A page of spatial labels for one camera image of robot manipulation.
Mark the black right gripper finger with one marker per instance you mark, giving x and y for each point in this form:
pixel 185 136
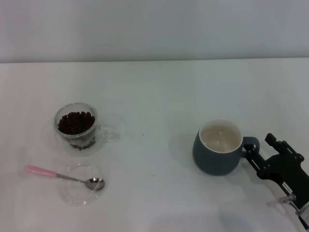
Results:
pixel 256 159
pixel 285 147

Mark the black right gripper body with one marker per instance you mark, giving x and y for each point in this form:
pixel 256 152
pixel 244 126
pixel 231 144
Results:
pixel 289 171

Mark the dark teal ceramic mug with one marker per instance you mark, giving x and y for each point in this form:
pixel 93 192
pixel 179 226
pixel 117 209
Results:
pixel 212 159

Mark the coffee bean pile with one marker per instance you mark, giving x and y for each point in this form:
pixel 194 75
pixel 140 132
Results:
pixel 76 123

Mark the clear glass saucer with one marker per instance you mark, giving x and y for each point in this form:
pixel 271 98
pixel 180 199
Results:
pixel 72 193

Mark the double-wall glass cup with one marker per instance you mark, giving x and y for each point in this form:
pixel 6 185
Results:
pixel 101 129

